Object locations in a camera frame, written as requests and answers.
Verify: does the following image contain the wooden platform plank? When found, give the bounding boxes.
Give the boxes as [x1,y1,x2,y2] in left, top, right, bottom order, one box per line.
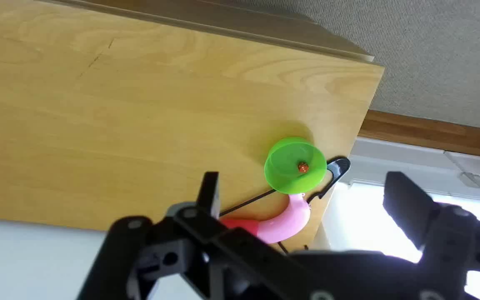
[358,108,480,161]

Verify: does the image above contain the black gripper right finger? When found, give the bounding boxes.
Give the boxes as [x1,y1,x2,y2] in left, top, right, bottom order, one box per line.
[383,169,436,253]

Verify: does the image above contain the aluminium platform frame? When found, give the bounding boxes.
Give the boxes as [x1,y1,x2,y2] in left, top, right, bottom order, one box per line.
[311,136,480,300]

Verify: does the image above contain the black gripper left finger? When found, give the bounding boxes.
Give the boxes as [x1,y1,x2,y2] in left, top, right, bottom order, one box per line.
[194,169,221,221]

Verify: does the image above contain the green plastic bowl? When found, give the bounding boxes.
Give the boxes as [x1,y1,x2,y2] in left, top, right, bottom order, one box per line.
[263,134,328,196]

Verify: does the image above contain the light pink curved plastic toy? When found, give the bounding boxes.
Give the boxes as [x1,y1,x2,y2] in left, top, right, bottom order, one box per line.
[254,191,313,244]

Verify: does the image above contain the wooden chest of drawers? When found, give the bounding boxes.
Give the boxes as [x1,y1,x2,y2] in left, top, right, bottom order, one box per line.
[0,0,386,249]

